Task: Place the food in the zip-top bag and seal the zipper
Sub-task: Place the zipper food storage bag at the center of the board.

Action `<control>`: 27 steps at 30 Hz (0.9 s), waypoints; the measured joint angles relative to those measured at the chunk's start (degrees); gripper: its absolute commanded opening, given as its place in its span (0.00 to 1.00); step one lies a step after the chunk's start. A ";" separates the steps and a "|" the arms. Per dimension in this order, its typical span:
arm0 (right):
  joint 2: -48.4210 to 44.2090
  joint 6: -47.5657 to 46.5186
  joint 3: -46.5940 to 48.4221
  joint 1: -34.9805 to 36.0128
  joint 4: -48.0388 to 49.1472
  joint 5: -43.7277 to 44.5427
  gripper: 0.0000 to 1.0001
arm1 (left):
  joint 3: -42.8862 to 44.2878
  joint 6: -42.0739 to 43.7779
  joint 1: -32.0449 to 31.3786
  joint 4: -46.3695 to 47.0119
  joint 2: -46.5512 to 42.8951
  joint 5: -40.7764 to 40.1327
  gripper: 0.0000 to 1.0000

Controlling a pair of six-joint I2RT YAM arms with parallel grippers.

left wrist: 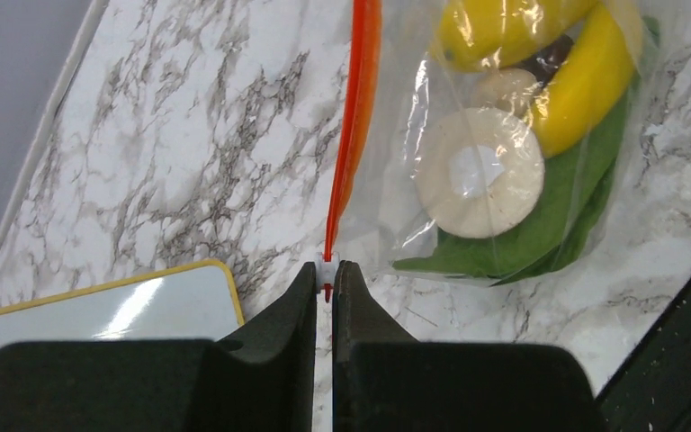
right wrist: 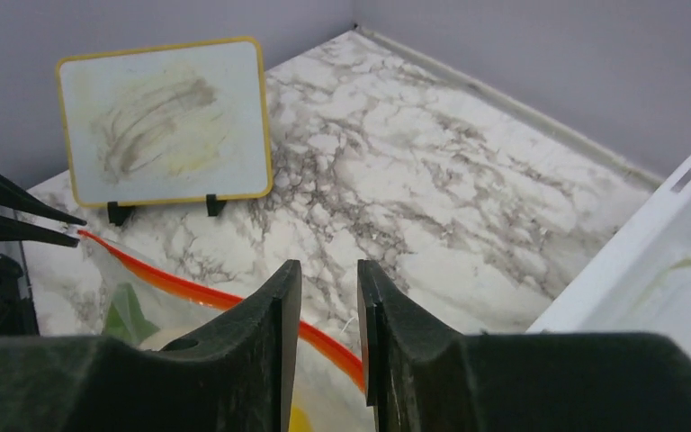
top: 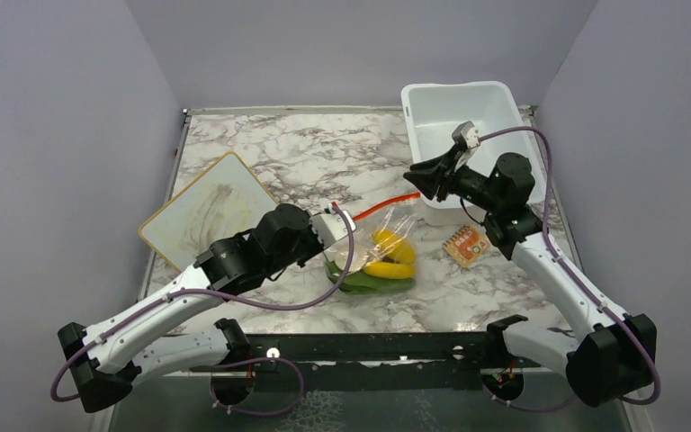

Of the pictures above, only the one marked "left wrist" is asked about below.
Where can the round cut wooden slice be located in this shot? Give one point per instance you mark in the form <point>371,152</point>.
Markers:
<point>479,172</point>

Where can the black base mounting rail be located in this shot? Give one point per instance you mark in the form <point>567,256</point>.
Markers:
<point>651,391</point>

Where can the green leafy vegetable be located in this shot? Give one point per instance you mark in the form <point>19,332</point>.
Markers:
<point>576,189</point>

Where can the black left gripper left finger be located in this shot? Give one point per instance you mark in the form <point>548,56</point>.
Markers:
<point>258,378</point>

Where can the clear orange zip top bag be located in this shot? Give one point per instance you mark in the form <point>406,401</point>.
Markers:
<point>389,40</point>

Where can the white yellow-edged cutting board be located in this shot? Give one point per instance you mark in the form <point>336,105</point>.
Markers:
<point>197,300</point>

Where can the yellow banana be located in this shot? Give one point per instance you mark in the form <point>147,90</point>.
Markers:
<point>600,66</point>

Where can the yellow lemon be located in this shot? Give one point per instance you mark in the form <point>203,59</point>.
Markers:
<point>472,36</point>

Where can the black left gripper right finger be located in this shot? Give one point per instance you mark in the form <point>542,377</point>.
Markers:
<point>386,380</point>

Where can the dark brown chestnut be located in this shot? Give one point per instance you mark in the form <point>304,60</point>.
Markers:
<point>545,63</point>

